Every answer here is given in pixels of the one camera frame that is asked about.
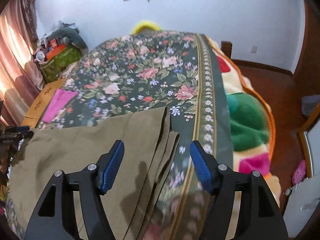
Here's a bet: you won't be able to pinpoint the yellow pillow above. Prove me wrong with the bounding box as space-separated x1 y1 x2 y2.
131 21 161 35

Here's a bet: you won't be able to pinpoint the white appliance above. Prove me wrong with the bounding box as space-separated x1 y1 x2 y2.
283 174 320 238

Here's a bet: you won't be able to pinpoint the folded pink cloth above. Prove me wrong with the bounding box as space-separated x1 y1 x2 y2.
42 89 78 123

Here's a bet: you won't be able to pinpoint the grey plush toy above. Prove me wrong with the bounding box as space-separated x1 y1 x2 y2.
47 27 89 56

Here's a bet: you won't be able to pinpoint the wooden headboard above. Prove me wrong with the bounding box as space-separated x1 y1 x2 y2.
21 78 66 128

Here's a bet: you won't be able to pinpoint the wooden bed post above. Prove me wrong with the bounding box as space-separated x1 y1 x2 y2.
221 41 233 58

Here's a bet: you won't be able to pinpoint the olive green pants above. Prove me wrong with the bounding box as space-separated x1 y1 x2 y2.
8 106 181 240

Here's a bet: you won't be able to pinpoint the colourful fleece blanket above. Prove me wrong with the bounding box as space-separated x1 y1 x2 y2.
208 38 281 204

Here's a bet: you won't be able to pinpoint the pink curtain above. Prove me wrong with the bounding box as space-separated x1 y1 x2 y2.
1 0 44 125

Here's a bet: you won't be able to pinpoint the brown wooden door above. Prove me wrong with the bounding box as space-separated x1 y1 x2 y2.
293 0 319 97

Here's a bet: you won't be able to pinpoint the floral bedspread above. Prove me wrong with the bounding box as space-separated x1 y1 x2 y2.
4 30 235 240

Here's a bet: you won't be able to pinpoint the orange box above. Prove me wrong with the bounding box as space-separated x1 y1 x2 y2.
46 44 66 61

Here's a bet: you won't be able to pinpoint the wall socket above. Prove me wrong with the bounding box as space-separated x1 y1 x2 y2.
250 46 257 53

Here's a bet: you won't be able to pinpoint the green storage bag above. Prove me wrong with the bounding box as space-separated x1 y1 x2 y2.
39 46 82 83

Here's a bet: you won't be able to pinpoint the pink slipper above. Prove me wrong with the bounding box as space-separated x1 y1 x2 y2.
292 160 306 185

